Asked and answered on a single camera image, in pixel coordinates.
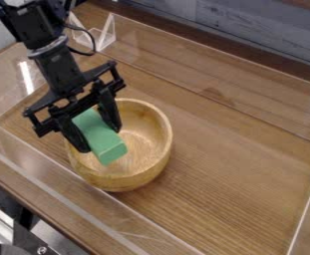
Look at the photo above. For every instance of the black metal bracket with bolt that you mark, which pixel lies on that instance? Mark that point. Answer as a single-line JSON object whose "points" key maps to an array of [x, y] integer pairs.
{"points": [[26, 240]]}

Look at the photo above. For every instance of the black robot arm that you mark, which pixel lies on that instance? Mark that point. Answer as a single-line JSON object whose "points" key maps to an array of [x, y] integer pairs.
{"points": [[37, 23]]}

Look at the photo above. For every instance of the clear acrylic tray enclosure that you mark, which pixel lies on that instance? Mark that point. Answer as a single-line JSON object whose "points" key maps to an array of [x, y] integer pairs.
{"points": [[215, 181]]}

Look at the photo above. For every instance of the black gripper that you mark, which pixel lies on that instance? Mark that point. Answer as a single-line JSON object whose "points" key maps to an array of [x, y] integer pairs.
{"points": [[76, 90]]}

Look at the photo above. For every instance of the clear acrylic corner bracket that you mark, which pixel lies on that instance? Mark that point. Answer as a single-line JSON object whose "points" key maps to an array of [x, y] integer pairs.
{"points": [[101, 37]]}

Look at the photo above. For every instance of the green rectangular block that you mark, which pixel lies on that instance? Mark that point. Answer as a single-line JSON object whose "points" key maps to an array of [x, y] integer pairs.
{"points": [[106, 144]]}

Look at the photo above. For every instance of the brown wooden bowl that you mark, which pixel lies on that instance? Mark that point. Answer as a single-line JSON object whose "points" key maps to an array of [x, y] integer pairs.
{"points": [[148, 135]]}

